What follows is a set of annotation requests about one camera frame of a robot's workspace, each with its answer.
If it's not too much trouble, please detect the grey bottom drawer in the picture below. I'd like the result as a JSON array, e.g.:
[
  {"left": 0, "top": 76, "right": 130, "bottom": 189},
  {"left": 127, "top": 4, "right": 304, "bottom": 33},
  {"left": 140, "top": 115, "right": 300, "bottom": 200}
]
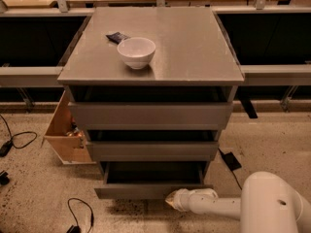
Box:
[{"left": 95, "top": 161, "right": 211, "bottom": 200}]

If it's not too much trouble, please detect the grey drawer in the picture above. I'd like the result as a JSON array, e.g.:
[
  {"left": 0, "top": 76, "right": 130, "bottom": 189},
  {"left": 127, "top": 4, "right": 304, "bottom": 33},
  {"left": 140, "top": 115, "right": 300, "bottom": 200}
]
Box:
[
  {"left": 67, "top": 86, "right": 234, "bottom": 131},
  {"left": 86, "top": 130, "right": 219, "bottom": 161},
  {"left": 95, "top": 161, "right": 211, "bottom": 200}
]

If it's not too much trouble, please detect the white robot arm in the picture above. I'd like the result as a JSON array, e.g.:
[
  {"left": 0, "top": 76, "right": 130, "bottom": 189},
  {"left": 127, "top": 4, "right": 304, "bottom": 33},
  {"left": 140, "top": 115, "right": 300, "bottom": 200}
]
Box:
[{"left": 165, "top": 172, "right": 311, "bottom": 233}]

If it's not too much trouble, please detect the grey middle drawer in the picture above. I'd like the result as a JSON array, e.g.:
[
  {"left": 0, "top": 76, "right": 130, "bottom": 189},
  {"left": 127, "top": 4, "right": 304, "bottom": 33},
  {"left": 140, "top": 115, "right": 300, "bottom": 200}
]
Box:
[{"left": 86, "top": 130, "right": 219, "bottom": 161}]

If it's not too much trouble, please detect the grey drawer cabinet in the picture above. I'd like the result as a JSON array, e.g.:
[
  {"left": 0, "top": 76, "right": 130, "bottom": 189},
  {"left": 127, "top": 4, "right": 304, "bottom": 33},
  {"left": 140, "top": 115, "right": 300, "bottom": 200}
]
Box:
[{"left": 57, "top": 6, "right": 245, "bottom": 180}]

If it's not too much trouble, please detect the grey top drawer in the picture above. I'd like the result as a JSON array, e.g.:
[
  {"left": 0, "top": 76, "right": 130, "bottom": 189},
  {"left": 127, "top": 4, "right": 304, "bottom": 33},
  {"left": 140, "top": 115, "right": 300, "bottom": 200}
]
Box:
[{"left": 67, "top": 86, "right": 234, "bottom": 131}]

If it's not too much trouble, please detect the black power adapter right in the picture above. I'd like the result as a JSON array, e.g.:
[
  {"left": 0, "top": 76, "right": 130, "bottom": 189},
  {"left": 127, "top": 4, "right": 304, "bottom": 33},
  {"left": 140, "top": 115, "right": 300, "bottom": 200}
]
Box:
[{"left": 220, "top": 150, "right": 242, "bottom": 171}]

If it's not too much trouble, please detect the wooden box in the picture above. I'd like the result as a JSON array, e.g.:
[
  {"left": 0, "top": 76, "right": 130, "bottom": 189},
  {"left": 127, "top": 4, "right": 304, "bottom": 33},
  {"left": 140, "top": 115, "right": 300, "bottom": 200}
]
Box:
[{"left": 45, "top": 92, "right": 93, "bottom": 164}]

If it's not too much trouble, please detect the white ceramic bowl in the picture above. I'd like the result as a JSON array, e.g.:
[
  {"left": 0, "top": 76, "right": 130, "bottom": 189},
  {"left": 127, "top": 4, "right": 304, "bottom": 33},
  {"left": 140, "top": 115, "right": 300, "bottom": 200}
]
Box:
[{"left": 117, "top": 37, "right": 156, "bottom": 69}]

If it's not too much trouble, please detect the dark blue snack packet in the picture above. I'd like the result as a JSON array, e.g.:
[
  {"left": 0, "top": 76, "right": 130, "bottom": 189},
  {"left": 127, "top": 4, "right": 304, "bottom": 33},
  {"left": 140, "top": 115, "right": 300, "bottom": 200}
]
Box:
[{"left": 107, "top": 32, "right": 129, "bottom": 44}]

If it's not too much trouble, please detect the black adapter far left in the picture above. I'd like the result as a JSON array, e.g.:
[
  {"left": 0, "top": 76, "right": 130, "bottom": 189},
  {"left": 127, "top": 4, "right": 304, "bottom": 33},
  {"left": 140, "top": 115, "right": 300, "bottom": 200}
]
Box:
[{"left": 0, "top": 171, "right": 10, "bottom": 185}]

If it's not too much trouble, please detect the black cable right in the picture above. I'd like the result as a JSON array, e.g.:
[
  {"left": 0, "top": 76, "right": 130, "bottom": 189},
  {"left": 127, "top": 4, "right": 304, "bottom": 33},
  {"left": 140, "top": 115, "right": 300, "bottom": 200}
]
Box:
[{"left": 228, "top": 168, "right": 243, "bottom": 191}]

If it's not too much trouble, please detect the black cable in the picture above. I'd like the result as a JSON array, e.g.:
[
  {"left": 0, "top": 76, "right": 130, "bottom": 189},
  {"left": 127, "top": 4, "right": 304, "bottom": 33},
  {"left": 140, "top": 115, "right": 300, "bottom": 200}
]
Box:
[
  {"left": 0, "top": 114, "right": 39, "bottom": 157},
  {"left": 65, "top": 197, "right": 95, "bottom": 233},
  {"left": 228, "top": 168, "right": 243, "bottom": 191}
]

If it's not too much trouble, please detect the black cable bottom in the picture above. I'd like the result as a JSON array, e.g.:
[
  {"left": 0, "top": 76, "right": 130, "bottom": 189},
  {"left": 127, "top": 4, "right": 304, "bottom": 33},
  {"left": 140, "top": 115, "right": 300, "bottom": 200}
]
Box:
[{"left": 65, "top": 197, "right": 95, "bottom": 233}]

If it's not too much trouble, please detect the grey metal rail frame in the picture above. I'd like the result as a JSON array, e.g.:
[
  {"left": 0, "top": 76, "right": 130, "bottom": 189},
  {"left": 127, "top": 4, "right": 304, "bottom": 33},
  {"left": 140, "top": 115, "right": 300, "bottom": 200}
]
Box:
[{"left": 0, "top": 0, "right": 311, "bottom": 112}]

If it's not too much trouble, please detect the black cable left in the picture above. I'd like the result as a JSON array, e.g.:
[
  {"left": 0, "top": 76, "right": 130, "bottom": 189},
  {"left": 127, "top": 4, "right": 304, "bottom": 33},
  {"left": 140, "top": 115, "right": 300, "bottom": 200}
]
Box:
[{"left": 0, "top": 114, "right": 39, "bottom": 157}]

